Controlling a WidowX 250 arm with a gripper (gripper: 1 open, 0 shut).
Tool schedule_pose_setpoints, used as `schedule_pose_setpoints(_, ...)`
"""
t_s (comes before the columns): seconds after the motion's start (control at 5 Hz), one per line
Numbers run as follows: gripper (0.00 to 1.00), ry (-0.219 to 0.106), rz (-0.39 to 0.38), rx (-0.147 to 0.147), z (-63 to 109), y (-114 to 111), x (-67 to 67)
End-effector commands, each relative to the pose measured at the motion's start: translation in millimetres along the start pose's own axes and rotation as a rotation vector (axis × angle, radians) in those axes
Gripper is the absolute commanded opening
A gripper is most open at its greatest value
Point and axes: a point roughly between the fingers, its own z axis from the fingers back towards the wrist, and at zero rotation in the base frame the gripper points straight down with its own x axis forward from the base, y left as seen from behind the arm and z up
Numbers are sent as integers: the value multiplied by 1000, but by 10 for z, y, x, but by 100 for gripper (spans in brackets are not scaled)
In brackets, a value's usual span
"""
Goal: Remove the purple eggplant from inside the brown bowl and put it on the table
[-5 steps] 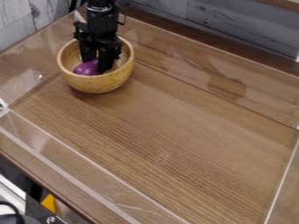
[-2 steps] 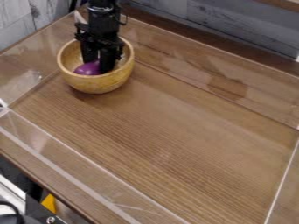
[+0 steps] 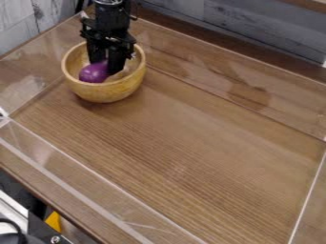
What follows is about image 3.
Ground purple toy eggplant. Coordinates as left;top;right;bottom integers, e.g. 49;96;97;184
78;61;108;83

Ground brown wooden bowl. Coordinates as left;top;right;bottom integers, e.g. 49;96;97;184
61;42;146;103

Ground black cable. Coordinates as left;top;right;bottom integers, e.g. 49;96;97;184
0;218;26;244

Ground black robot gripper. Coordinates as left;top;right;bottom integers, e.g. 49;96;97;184
80;0;137;75

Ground black device with yellow sticker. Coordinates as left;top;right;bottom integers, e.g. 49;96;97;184
25;212;73;244

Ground clear acrylic tray wall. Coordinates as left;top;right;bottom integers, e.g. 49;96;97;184
0;16;326;244

